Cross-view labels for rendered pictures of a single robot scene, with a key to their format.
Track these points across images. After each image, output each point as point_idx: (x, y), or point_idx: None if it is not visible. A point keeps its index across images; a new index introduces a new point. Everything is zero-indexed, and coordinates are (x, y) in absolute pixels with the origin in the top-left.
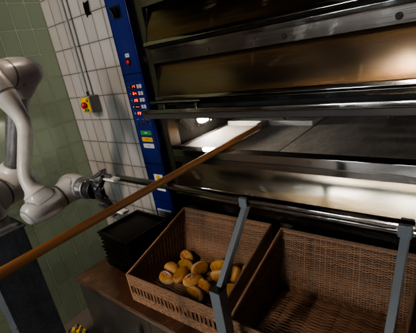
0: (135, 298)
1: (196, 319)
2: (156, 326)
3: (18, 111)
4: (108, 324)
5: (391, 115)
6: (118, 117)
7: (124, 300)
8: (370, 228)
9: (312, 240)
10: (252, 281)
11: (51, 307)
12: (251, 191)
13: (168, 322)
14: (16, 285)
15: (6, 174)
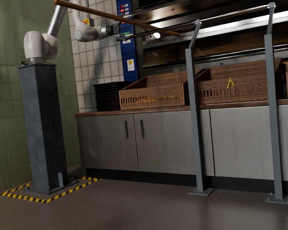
0: (122, 108)
1: (167, 98)
2: (138, 114)
3: None
4: (95, 142)
5: None
6: None
7: (114, 110)
8: (256, 49)
9: (226, 68)
10: (198, 76)
11: (60, 125)
12: None
13: (147, 108)
14: (46, 99)
15: (47, 36)
